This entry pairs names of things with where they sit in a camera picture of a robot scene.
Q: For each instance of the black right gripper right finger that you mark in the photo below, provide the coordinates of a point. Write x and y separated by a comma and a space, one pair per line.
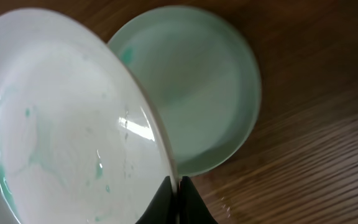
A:
192, 209

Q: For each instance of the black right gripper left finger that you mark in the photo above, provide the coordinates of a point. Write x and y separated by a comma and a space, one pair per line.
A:
162, 208

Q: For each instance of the white plate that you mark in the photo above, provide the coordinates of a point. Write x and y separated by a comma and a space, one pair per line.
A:
79, 142

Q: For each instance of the light blue plate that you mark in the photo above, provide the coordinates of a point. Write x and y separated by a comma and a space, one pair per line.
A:
202, 77

